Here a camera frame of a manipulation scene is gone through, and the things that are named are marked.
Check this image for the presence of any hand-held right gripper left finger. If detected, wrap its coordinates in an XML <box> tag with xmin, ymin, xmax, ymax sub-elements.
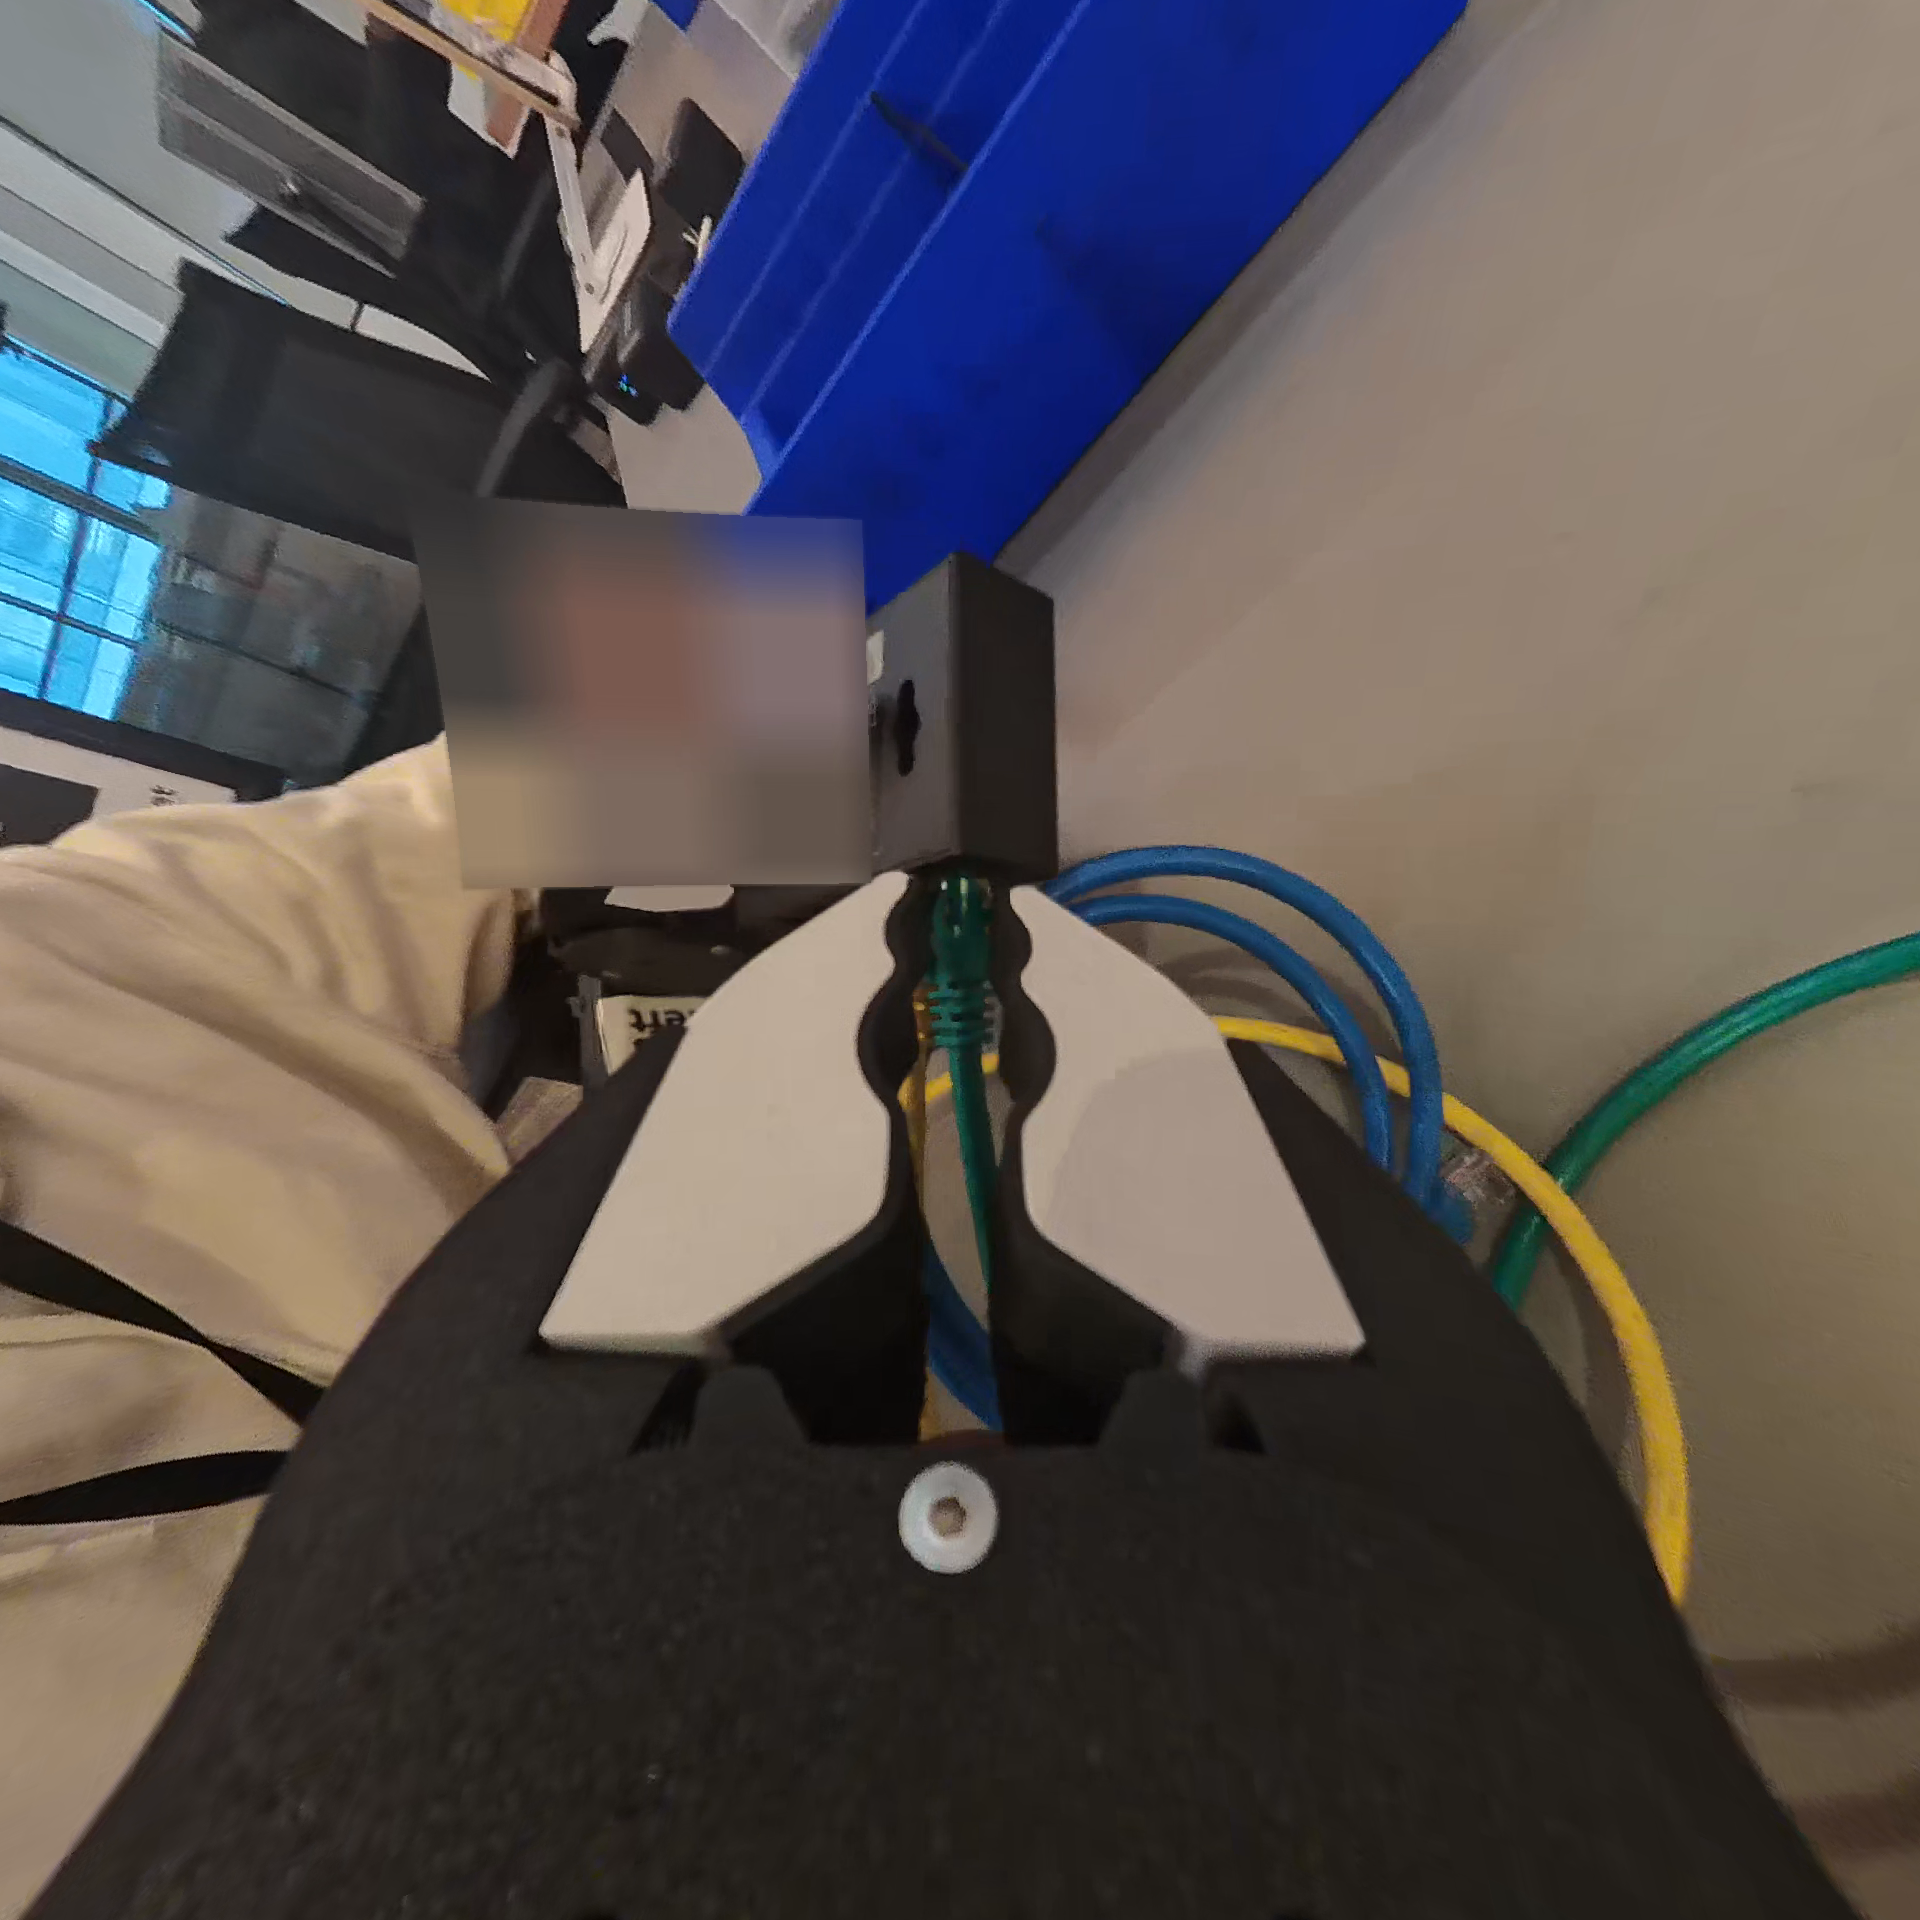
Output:
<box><xmin>536</xmin><ymin>873</ymin><xmax>920</xmax><ymax>1447</ymax></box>

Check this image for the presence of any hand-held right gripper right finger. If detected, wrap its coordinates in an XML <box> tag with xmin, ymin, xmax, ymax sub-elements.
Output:
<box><xmin>996</xmin><ymin>885</ymin><xmax>1369</xmax><ymax>1447</ymax></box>

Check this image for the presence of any blue ethernet cable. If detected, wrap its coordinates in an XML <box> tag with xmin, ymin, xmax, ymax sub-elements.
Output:
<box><xmin>918</xmin><ymin>844</ymin><xmax>1520</xmax><ymax>1428</ymax></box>

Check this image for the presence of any green ethernet cable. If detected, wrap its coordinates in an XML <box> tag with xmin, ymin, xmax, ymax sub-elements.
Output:
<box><xmin>918</xmin><ymin>871</ymin><xmax>1920</xmax><ymax>1310</ymax></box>

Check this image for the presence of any black network switch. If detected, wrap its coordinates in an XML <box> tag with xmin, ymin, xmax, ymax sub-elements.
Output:
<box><xmin>865</xmin><ymin>553</ymin><xmax>1062</xmax><ymax>876</ymax></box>

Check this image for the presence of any yellow ethernet cable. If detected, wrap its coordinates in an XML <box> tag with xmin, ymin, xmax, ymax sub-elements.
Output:
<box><xmin>900</xmin><ymin>1017</ymin><xmax>1693</xmax><ymax>1609</ymax></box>

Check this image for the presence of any blue storage bin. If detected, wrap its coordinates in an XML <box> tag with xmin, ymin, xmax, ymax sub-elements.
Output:
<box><xmin>665</xmin><ymin>0</ymin><xmax>1471</xmax><ymax>611</ymax></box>

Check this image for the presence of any person's left forearm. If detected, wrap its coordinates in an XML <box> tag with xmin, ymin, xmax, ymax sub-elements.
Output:
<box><xmin>0</xmin><ymin>734</ymin><xmax>527</xmax><ymax>1189</ymax></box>

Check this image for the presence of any person's beige clothing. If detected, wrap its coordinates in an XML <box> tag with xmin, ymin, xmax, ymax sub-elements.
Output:
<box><xmin>0</xmin><ymin>1140</ymin><xmax>511</xmax><ymax>1920</ymax></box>

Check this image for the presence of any white desk lamp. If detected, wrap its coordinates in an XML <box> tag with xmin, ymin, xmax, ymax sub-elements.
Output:
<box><xmin>531</xmin><ymin>36</ymin><xmax>657</xmax><ymax>351</ymax></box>

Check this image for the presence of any black strap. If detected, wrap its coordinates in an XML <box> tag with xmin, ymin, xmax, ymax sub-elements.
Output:
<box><xmin>0</xmin><ymin>1223</ymin><xmax>324</xmax><ymax>1525</ymax></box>

